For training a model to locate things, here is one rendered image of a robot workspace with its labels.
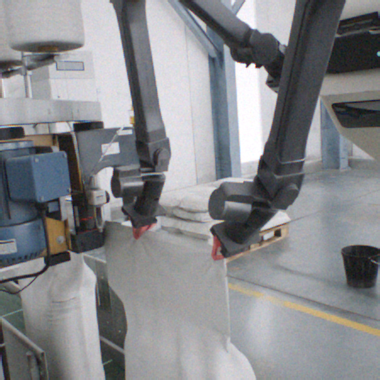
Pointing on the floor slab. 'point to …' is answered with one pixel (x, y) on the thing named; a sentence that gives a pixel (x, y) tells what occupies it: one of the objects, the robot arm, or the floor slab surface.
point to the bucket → (360, 265)
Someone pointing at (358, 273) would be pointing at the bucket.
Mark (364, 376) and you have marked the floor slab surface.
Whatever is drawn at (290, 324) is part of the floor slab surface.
